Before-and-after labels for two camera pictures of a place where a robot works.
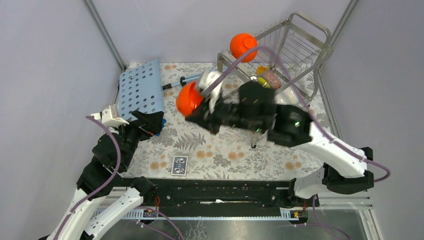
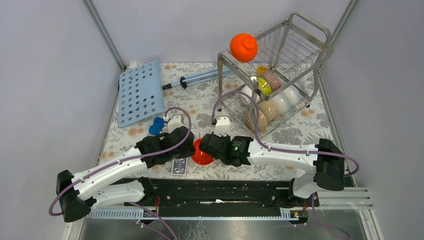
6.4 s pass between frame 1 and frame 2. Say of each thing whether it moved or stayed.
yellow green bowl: stayed
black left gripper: moved
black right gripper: moved
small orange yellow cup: stayed
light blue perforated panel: stayed
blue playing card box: stayed
